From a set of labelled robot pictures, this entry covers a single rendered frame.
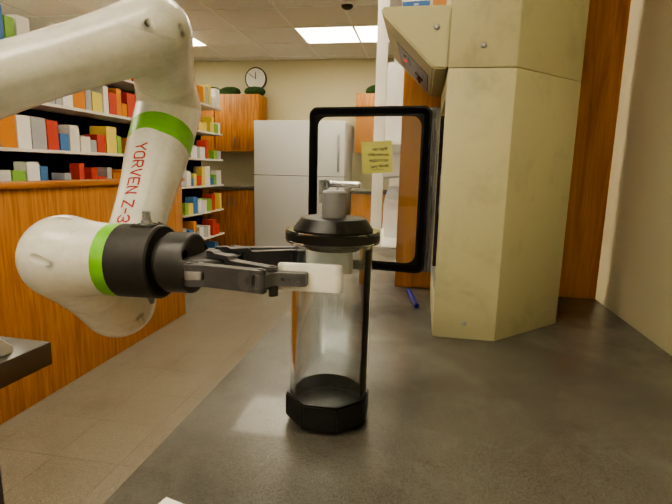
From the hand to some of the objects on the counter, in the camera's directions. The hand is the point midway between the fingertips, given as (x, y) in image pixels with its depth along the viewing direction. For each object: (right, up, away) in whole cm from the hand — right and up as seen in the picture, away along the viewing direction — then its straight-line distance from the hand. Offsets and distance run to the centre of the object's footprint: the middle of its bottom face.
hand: (328, 268), depth 56 cm
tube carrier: (0, -16, +3) cm, 17 cm away
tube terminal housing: (+34, -12, +46) cm, 58 cm away
